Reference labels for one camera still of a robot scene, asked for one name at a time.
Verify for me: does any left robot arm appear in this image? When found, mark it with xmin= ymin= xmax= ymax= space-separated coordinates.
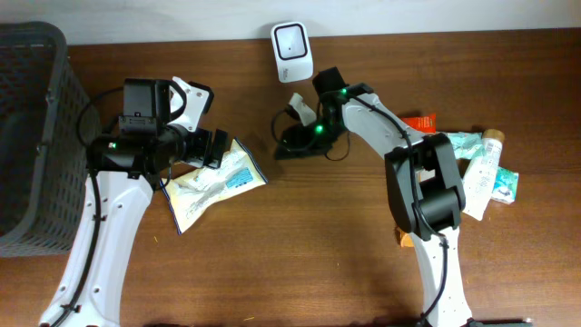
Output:
xmin=39 ymin=77 xmax=228 ymax=326

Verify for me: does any teal wipes packet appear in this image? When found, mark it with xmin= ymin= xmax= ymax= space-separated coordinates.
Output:
xmin=446 ymin=132 xmax=483 ymax=160

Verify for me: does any white tube with cork cap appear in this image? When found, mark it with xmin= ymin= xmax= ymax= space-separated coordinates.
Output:
xmin=463 ymin=129 xmax=505 ymax=221

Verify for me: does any grey plastic mesh basket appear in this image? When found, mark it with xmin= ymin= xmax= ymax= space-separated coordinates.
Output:
xmin=1 ymin=22 xmax=101 ymax=258

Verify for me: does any small teal white tissue pack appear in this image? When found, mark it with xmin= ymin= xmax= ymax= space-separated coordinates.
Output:
xmin=491 ymin=167 xmax=519 ymax=204

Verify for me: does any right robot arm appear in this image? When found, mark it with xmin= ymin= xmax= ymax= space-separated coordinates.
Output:
xmin=272 ymin=67 xmax=476 ymax=326

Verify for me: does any white blue snack bag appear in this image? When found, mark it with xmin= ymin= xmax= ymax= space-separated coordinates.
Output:
xmin=162 ymin=138 xmax=269 ymax=235

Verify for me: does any white barcode scanner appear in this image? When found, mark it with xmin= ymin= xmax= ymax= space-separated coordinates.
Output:
xmin=271 ymin=22 xmax=314 ymax=84

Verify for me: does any orange spaghetti packet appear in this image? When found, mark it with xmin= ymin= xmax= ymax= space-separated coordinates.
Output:
xmin=396 ymin=114 xmax=436 ymax=248

